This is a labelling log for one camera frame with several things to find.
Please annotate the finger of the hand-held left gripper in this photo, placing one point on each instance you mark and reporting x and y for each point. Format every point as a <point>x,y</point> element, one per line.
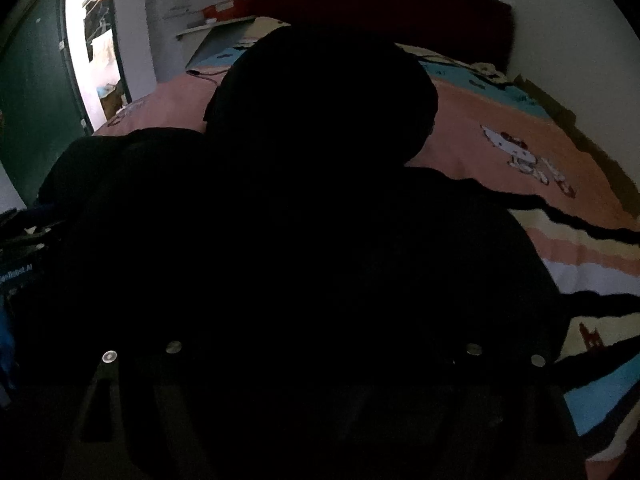
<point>30,237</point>

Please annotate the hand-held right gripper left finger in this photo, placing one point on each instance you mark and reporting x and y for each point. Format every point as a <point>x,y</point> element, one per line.
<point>142,360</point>

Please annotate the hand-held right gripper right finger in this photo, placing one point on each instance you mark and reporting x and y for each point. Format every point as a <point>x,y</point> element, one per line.
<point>505,362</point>

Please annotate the black garment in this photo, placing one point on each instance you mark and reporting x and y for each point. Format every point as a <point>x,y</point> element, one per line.
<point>320,185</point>

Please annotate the hanging dark clothes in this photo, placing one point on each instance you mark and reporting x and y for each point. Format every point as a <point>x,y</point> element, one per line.
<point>95,20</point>

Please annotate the green door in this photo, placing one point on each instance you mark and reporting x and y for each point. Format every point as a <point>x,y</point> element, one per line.
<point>35,110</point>

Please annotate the printed blanket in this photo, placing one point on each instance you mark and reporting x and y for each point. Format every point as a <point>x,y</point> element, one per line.
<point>475,110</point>

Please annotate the white bedside shelf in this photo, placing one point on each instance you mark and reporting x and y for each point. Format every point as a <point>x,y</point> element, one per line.
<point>215,27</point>

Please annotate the red box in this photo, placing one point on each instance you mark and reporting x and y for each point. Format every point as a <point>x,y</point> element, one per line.
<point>230,10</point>

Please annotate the dark red headboard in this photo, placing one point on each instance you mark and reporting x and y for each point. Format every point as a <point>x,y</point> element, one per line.
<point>400,10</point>

